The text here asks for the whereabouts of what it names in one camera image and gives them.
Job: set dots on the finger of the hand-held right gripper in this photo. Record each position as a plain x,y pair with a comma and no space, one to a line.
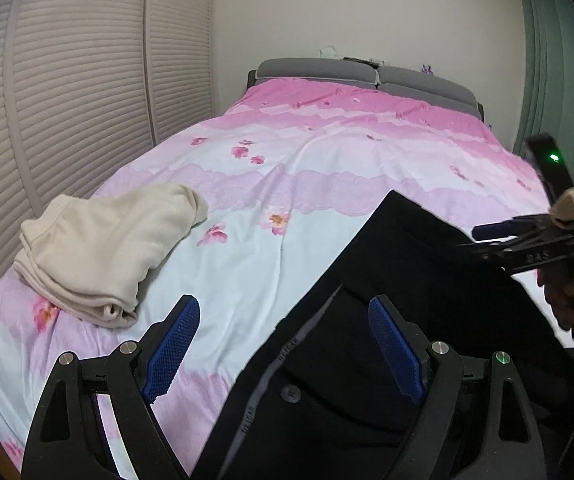
497,230
487,249

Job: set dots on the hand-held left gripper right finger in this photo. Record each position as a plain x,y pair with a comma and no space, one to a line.
397,350

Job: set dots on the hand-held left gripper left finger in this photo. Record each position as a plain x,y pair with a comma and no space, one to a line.
172,350

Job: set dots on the black pants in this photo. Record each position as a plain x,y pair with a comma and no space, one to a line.
367,260

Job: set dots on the person's right hand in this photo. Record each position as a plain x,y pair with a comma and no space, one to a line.
559,295

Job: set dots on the folded beige garment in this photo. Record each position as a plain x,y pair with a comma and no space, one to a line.
97,250

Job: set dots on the grey headboard cushion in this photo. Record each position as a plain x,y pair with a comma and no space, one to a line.
417,82
312,71

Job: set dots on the small purple toy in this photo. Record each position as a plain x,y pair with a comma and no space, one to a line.
427,69

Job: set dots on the green curtain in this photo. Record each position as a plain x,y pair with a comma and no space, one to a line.
557,60

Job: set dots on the pink floral blanket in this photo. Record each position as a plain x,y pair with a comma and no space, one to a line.
317,160

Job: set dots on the dark flat item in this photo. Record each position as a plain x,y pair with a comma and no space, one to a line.
362,60

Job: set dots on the small white item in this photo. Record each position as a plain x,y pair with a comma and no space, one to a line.
329,53

